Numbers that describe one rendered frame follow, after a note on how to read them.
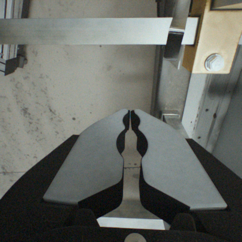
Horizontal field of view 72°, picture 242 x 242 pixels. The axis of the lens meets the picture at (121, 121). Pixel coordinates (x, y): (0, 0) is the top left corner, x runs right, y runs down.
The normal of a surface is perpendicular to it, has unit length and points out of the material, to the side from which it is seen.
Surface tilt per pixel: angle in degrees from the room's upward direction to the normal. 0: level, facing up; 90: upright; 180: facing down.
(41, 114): 0
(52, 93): 0
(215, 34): 0
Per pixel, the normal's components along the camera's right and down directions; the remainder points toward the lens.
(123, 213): 0.00, -0.87
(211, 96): -0.04, 0.50
